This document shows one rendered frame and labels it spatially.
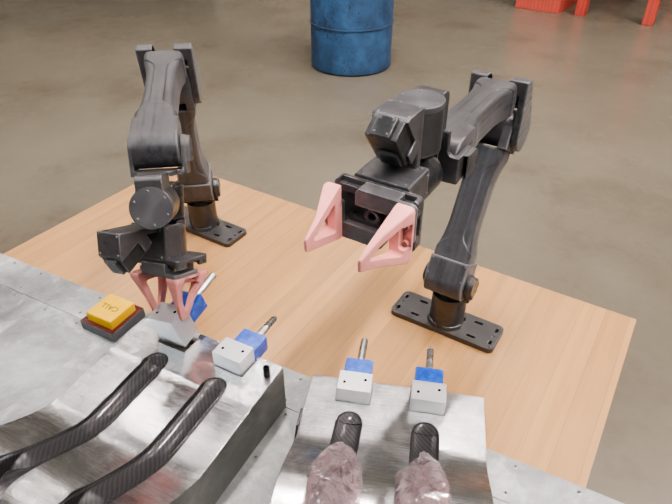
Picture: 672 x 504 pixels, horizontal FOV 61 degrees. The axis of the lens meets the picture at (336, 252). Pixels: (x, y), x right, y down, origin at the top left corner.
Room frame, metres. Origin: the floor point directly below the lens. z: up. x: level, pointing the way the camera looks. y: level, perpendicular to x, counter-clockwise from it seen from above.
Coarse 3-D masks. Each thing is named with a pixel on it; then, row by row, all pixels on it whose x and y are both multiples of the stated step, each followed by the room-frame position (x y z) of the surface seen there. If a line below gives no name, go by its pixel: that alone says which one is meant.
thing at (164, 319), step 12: (216, 276) 0.75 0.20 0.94; (204, 288) 0.72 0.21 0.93; (204, 300) 0.70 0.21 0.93; (156, 312) 0.66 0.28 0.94; (168, 312) 0.65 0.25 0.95; (192, 312) 0.67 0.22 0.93; (156, 324) 0.64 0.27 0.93; (168, 324) 0.63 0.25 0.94; (180, 324) 0.64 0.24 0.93; (192, 324) 0.66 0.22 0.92; (168, 336) 0.64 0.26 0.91; (180, 336) 0.63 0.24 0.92; (192, 336) 0.65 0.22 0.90
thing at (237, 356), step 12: (264, 324) 0.68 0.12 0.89; (240, 336) 0.64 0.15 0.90; (252, 336) 0.64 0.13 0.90; (264, 336) 0.64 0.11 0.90; (216, 348) 0.61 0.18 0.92; (228, 348) 0.61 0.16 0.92; (240, 348) 0.61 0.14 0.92; (252, 348) 0.61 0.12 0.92; (264, 348) 0.64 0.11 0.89; (216, 360) 0.60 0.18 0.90; (228, 360) 0.58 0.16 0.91; (240, 360) 0.58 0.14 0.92; (252, 360) 0.60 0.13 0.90; (240, 372) 0.58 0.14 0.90
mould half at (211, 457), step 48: (144, 336) 0.66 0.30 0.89; (96, 384) 0.56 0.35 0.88; (192, 384) 0.56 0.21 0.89; (240, 384) 0.56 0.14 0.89; (0, 432) 0.46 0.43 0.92; (48, 432) 0.47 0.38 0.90; (144, 432) 0.48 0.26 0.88; (240, 432) 0.49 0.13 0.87; (48, 480) 0.38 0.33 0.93; (144, 480) 0.40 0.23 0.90; (192, 480) 0.41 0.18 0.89
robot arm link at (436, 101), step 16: (400, 96) 0.62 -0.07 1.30; (416, 96) 0.62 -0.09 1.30; (432, 96) 0.62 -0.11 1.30; (448, 96) 0.63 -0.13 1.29; (432, 112) 0.58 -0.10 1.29; (432, 128) 0.59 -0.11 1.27; (432, 144) 0.59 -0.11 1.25; (448, 144) 0.63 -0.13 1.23; (448, 160) 0.63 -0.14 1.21; (464, 160) 0.64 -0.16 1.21; (448, 176) 0.63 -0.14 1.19; (464, 176) 0.64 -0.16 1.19
